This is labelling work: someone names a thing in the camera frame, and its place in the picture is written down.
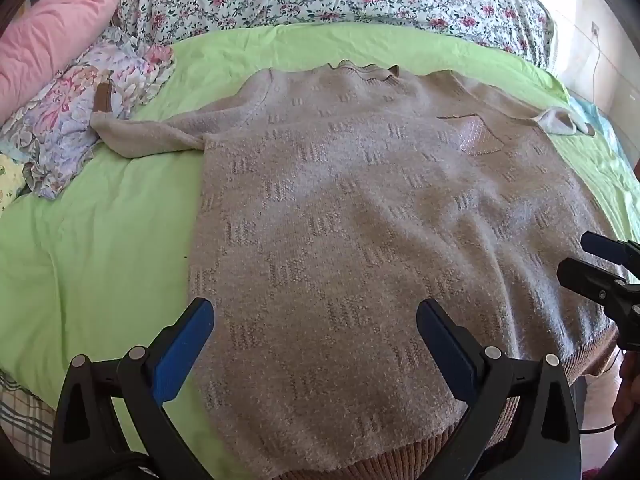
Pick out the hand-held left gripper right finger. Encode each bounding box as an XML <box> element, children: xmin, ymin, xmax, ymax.
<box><xmin>416</xmin><ymin>298</ymin><xmax>583</xmax><ymax>480</ymax></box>

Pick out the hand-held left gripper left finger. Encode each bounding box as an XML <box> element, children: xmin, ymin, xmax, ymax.
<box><xmin>50</xmin><ymin>297</ymin><xmax>216</xmax><ymax>480</ymax></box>

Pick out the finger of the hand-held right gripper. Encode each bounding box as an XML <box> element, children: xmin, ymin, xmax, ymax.
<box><xmin>556</xmin><ymin>257</ymin><xmax>640</xmax><ymax>352</ymax></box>
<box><xmin>581</xmin><ymin>231</ymin><xmax>640</xmax><ymax>275</ymax></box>

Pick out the beige knit sweater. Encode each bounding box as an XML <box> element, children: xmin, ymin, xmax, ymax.
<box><xmin>90</xmin><ymin>61</ymin><xmax>632</xmax><ymax>480</ymax></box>

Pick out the person's right hand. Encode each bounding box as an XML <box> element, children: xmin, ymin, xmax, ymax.
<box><xmin>612</xmin><ymin>352</ymin><xmax>640</xmax><ymax>442</ymax></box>

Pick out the green bed sheet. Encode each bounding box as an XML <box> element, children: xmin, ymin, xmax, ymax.
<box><xmin>0</xmin><ymin>24</ymin><xmax>640</xmax><ymax>480</ymax></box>

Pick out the light blue cloth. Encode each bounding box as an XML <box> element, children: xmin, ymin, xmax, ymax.
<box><xmin>570</xmin><ymin>96</ymin><xmax>623</xmax><ymax>158</ymax></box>

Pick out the white sock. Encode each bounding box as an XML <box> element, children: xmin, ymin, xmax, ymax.
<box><xmin>531</xmin><ymin>107</ymin><xmax>591</xmax><ymax>136</ymax></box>

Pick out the plaid pillow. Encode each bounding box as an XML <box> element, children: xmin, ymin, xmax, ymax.
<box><xmin>0</xmin><ymin>370</ymin><xmax>58</xmax><ymax>476</ymax></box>

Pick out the yellow floral cloth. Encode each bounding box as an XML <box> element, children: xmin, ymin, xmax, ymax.
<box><xmin>0</xmin><ymin>152</ymin><xmax>30</xmax><ymax>212</ymax></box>

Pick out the pastel floral cloth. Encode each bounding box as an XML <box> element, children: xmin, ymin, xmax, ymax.
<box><xmin>0</xmin><ymin>27</ymin><xmax>176</xmax><ymax>201</ymax></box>

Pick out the pink quilt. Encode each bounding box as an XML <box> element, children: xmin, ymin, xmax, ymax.
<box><xmin>0</xmin><ymin>0</ymin><xmax>146</xmax><ymax>122</ymax></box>

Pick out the black cable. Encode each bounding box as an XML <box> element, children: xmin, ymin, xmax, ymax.
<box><xmin>580</xmin><ymin>347</ymin><xmax>626</xmax><ymax>433</ymax></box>

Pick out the thin wall cable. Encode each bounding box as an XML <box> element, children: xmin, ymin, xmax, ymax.
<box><xmin>590</xmin><ymin>33</ymin><xmax>602</xmax><ymax>92</ymax></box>

